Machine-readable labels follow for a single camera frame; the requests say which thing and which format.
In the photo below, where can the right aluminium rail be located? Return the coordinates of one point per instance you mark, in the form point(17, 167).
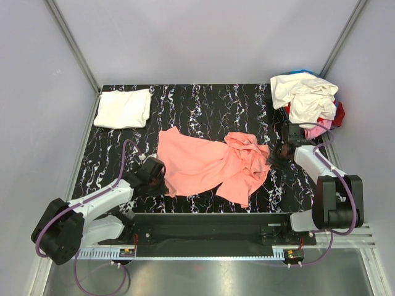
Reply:
point(361, 239)

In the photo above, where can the right aluminium frame post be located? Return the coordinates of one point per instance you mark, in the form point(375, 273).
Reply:
point(342, 38)

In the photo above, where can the salmon pink t shirt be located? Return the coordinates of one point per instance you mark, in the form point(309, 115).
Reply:
point(236, 167)

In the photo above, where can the crumpled cream t shirt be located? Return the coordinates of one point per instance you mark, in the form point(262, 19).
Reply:
point(308, 97)

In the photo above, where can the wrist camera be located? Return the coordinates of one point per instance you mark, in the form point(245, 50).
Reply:
point(150, 169)
point(292, 134)

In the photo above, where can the blue garment in pile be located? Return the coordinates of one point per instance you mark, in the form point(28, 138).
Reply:
point(303, 71)

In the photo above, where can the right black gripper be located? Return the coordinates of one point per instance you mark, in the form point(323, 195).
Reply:
point(273, 160)

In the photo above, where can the left aluminium frame post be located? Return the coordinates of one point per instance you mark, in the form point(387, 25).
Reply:
point(66, 32)

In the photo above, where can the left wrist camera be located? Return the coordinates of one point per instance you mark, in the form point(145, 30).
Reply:
point(150, 169)

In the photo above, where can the red garment in pile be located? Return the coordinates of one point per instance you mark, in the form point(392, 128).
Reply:
point(336, 123)

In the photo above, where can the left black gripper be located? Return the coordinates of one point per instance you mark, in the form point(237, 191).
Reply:
point(162, 190)

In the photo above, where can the aluminium frame post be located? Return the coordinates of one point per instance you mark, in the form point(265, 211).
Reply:
point(342, 38)
point(66, 32)

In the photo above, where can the slotted grey cable duct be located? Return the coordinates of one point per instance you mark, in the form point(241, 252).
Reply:
point(115, 253)

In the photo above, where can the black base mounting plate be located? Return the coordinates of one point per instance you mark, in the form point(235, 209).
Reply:
point(210, 234)

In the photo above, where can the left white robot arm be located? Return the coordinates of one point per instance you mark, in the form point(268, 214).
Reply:
point(67, 227)

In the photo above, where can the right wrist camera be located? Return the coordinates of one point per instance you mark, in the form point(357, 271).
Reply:
point(292, 134)

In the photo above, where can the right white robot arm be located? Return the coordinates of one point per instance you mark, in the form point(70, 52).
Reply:
point(338, 204)

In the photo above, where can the pink garment in pile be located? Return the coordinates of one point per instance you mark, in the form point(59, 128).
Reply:
point(318, 130)

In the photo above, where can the folded white t shirt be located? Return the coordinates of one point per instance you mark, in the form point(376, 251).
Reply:
point(123, 109)

